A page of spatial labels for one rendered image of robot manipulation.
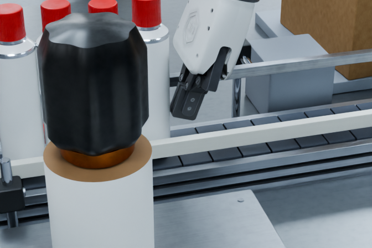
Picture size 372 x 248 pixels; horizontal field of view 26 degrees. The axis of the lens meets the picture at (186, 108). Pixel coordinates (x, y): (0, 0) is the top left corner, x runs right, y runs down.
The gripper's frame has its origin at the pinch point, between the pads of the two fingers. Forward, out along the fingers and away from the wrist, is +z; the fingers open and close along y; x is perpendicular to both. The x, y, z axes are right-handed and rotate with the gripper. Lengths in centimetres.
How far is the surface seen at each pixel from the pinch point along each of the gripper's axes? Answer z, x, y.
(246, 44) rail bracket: -6.1, 8.9, -8.3
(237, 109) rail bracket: 3.7, 11.8, -8.9
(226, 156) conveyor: 4.6, 5.9, 3.9
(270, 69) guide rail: -5.3, 10.9, -3.2
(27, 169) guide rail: 10.2, -17.6, 4.3
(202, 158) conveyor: 5.6, 3.1, 3.3
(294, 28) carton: -2.3, 29.7, -34.0
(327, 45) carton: -4.2, 30.0, -23.0
